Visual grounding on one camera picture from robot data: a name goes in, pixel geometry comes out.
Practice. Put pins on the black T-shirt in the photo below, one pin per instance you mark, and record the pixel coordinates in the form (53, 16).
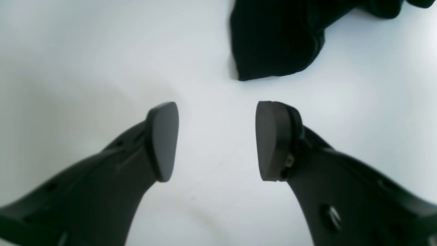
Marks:
(275, 38)

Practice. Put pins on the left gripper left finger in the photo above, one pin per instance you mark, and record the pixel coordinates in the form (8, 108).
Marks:
(93, 202)

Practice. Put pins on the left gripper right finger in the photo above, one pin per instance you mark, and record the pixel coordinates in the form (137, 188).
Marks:
(345, 202)

